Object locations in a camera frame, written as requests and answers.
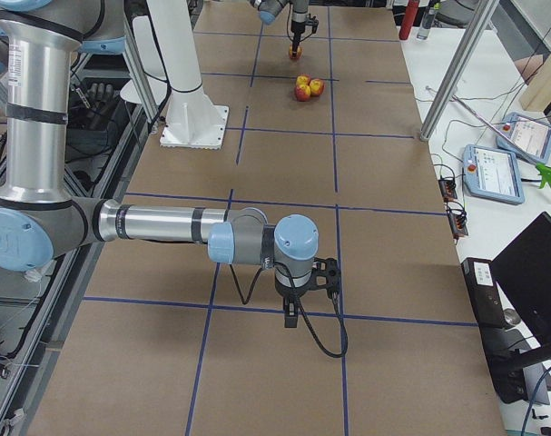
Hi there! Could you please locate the small orange circuit board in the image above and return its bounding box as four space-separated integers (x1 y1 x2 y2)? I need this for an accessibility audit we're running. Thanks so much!
438 177 458 202

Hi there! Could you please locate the red cylinder bottle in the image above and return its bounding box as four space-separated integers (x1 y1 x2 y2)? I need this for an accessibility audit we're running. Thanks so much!
398 0 419 41

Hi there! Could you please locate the black monitor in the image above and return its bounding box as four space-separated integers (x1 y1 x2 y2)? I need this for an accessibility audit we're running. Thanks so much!
492 212 551 345

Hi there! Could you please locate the reacher grabber tool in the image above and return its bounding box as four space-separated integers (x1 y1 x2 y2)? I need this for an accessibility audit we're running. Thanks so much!
450 94 551 189

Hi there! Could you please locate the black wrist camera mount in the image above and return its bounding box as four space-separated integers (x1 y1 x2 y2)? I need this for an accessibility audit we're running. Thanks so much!
305 14 320 35

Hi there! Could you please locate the aluminium frame post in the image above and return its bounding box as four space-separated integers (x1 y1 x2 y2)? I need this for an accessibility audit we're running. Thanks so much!
419 0 499 142

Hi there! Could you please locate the red yellow apple back-right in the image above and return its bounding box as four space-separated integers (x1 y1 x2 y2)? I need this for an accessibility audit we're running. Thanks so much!
309 78 325 97

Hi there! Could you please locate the red yellow apple back-left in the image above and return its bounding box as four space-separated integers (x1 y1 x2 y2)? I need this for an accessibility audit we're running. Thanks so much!
295 74 311 86

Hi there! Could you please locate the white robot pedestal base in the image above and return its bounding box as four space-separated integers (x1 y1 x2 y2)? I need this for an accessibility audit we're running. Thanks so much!
147 1 229 150

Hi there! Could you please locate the far teach pendant tablet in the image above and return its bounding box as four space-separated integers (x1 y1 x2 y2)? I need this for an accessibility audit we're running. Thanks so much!
496 112 551 164

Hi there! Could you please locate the red yellow lone apple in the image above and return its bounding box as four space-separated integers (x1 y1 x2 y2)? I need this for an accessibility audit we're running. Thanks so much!
288 45 302 61

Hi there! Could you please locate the black computer box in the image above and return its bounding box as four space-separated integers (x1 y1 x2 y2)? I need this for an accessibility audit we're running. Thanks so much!
461 257 550 405

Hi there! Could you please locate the red yellow apple front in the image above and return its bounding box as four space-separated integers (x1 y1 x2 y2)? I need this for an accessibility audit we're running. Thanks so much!
294 84 311 102

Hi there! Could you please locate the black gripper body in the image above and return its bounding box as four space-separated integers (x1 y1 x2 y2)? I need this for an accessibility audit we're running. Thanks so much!
290 19 306 33
275 282 310 300

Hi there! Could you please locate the teach pendant tablet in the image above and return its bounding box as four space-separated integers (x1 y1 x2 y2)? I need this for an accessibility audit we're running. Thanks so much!
496 112 551 164
462 144 525 204

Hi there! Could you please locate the clear water bottle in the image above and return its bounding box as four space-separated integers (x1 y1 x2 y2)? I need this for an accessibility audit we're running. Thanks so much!
417 0 440 40

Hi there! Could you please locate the near teach pendant tablet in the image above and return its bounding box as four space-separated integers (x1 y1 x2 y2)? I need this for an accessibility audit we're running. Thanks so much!
462 144 525 204

